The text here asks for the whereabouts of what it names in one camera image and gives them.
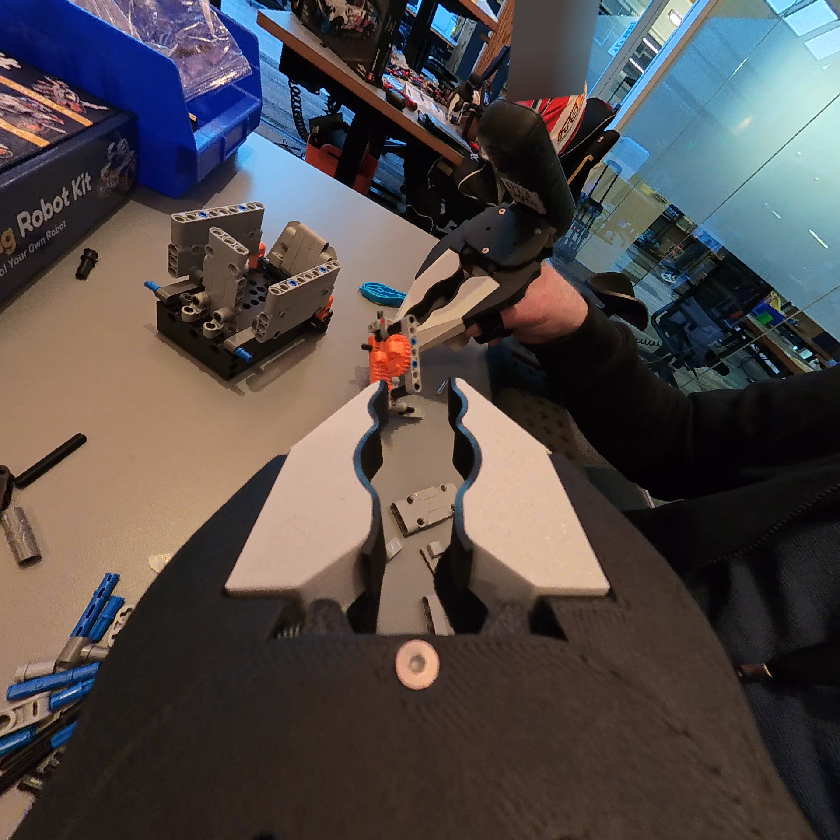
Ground pile of plastic building pieces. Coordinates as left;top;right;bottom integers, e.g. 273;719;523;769
0;552;172;795

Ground wooden work table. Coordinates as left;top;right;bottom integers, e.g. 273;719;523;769
256;0;506;198

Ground black angled axle piece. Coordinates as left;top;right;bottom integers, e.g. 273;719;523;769
0;434;89;513

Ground grey pin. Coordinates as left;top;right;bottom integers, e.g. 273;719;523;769
0;510;43;568

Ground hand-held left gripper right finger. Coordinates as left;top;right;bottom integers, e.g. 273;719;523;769
449;378;611;615

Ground blue storage bin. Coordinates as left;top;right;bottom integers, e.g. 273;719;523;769
0;0;263;198

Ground blue robot kit box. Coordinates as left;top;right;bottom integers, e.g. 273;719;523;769
0;50;139;309

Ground person's right hand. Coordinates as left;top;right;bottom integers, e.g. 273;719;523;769
506;260;592;345

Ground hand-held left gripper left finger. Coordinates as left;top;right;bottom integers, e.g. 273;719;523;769
226;381;392;615

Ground small orange grey subassembly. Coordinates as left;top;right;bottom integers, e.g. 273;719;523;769
365;309;427;421

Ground person's right forearm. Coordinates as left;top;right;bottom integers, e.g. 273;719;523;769
532;302;840;502

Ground clear plastic bags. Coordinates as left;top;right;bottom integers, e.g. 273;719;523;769
73;0;253;102

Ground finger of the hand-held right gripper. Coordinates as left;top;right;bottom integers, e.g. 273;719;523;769
411;273;506;353
398;250;467;329

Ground small orange gear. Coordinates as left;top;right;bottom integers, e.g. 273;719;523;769
368;335;403;384

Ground light grey panel piece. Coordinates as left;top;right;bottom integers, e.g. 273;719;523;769
388;483;460;536

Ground grey black robot model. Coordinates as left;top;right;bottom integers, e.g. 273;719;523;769
145;201;342;384

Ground small grey bracket piece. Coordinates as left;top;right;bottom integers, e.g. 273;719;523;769
420;594;454;637

